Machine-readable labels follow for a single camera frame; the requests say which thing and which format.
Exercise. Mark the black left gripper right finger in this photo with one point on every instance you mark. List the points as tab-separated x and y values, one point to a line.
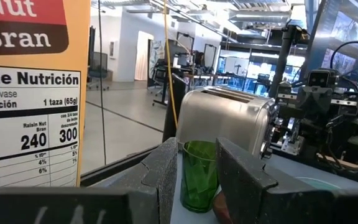
275	200

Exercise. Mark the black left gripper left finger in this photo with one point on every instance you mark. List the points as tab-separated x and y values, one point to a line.
73	207

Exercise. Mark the brown toast slice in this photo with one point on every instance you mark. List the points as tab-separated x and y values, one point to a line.
221	208

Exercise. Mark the raisin bran cereal box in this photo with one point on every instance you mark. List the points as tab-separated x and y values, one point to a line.
33	124

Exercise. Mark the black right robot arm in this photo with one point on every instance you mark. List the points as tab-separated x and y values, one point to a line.
315	130

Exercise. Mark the teal green plate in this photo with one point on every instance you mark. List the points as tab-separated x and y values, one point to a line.
319	183

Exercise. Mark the large display screen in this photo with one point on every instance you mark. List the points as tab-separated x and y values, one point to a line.
337	28

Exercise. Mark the green faceted drinking glass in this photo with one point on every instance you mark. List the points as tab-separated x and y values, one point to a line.
197	180

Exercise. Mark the stainless steel toaster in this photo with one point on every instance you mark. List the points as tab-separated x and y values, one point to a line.
228	121

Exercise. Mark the black panel stand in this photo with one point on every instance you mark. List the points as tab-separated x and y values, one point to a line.
181	99

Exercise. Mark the grey office chair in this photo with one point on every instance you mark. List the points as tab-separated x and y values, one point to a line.
98	63

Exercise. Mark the black camera pole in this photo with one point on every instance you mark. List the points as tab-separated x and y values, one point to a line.
283	62

